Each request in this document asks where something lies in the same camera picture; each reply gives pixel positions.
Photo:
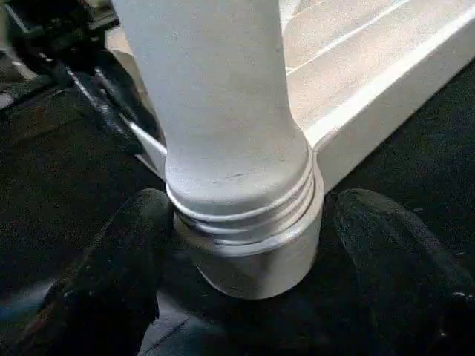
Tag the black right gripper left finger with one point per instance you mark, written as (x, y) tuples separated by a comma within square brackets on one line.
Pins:
[(100, 282)]

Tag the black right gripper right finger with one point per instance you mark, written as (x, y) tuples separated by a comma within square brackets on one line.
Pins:
[(404, 274)]

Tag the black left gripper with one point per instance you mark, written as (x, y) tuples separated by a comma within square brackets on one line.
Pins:
[(52, 29)]

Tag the white plastic table leg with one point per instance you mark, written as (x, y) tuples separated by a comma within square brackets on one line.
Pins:
[(215, 111)]

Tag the white plastic table top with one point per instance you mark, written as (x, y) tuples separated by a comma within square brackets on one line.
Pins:
[(371, 92)]

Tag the black work mat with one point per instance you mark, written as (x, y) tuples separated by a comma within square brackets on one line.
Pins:
[(55, 185)]

